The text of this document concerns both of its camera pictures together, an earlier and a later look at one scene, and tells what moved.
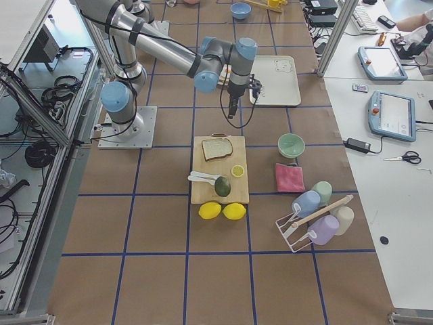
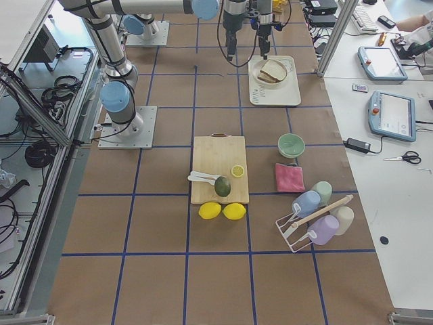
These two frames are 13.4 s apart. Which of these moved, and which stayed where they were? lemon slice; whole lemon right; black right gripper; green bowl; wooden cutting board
Moved: black right gripper
Stayed: lemon slice; wooden cutting board; green bowl; whole lemon right
